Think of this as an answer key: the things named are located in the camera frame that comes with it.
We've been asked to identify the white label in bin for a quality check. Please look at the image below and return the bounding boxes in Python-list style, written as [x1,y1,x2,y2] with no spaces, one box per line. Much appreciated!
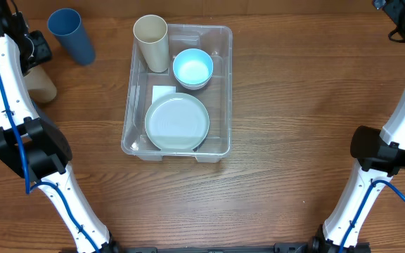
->
[152,86,176,103]

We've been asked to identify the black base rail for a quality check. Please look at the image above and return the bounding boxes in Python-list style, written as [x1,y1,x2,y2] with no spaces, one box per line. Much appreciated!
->
[61,242,371,253]

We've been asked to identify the clear plastic storage bin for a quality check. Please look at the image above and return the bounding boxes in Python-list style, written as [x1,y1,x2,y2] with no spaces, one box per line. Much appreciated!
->
[120,23,233,164]

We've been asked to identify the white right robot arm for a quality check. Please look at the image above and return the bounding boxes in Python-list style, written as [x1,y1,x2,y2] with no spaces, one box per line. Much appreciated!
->
[303,0,405,252]

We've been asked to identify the dark blue cup rear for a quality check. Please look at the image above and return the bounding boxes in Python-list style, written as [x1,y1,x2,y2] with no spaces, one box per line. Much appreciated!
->
[47,8,96,65]

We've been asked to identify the beige cup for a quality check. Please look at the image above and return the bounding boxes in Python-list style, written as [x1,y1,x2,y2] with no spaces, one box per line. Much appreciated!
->
[133,15,170,72]
[24,65,57,103]

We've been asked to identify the grey plate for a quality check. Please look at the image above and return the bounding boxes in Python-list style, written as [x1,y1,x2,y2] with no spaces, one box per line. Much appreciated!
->
[145,93,210,152]

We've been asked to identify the light blue bowl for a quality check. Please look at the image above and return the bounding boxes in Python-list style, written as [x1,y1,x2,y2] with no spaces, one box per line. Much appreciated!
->
[172,48,214,84]

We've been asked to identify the grey bowl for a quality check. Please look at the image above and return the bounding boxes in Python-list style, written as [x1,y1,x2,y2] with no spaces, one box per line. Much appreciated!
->
[177,79,209,90]

